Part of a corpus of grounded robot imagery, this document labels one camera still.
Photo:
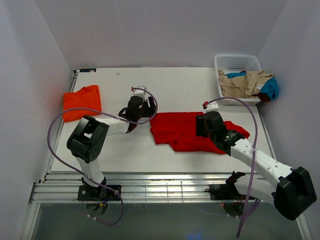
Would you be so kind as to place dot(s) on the dark red t shirt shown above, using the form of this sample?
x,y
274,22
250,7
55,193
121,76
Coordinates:
x,y
263,97

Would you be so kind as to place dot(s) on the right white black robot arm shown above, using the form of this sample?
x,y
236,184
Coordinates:
x,y
290,190

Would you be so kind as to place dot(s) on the blue t shirt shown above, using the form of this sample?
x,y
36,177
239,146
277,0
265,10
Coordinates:
x,y
271,89

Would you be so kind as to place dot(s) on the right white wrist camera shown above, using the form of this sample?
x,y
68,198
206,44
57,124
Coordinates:
x,y
210,107

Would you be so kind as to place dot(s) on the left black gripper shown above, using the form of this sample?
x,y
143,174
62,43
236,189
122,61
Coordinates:
x,y
151,110

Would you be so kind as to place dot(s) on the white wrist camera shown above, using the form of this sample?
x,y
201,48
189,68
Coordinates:
x,y
139,91
210,107

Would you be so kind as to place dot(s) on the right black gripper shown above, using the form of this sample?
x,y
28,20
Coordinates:
x,y
199,125

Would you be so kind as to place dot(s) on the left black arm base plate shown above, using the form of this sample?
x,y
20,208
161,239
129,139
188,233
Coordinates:
x,y
89,193

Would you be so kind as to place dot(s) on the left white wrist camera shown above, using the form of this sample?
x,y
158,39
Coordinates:
x,y
139,91

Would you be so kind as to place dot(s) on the beige t shirt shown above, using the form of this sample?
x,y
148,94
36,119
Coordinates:
x,y
244,87

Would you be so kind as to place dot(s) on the white plastic laundry basket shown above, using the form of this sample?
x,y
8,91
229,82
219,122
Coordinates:
x,y
234,65

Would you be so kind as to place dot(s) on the folded orange t shirt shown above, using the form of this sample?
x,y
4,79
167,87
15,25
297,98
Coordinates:
x,y
87,97

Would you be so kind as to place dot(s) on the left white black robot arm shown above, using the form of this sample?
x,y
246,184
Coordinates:
x,y
88,138

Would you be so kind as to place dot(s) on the blue label sticker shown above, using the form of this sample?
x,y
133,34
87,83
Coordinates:
x,y
87,70

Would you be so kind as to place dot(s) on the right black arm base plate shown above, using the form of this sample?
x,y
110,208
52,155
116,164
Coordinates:
x,y
224,192

